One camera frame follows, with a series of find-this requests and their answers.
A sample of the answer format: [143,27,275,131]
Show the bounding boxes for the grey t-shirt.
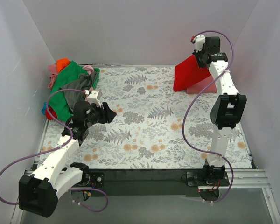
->
[59,71,99,110]

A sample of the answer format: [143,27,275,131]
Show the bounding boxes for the floral patterned table mat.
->
[36,65,252,170]

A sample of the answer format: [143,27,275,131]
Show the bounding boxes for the orange t-shirt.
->
[56,58,70,73]

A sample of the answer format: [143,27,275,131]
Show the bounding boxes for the pink t-shirt in pile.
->
[48,63,60,90]

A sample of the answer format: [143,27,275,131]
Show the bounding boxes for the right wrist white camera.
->
[191,35,206,53]

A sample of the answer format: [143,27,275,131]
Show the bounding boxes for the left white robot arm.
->
[19,101,117,217]

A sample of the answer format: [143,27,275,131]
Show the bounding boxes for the green t-shirt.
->
[49,61,99,121]

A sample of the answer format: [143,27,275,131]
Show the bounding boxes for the wrist white camera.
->
[85,90,102,108]
[191,35,206,53]

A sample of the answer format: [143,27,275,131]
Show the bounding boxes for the aluminium frame rail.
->
[27,169,269,190]

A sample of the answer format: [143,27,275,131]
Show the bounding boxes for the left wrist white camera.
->
[85,90,102,108]

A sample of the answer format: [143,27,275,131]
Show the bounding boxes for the green plastic basket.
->
[70,67,101,117]

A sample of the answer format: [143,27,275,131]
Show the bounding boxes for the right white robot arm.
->
[190,35,247,185]

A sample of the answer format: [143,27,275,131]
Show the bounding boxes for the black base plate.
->
[86,169,231,197]

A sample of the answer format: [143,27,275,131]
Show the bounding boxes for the red t-shirt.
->
[173,55,211,92]

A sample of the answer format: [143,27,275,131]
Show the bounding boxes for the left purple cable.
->
[0,88,109,213]

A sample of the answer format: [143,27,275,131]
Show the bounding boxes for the red garment in pile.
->
[45,107,57,120]

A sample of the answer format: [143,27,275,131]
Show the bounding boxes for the blue t-shirt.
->
[41,102,51,115]

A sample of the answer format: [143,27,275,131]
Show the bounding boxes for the pink t-shirt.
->
[48,63,60,90]
[186,76,217,94]

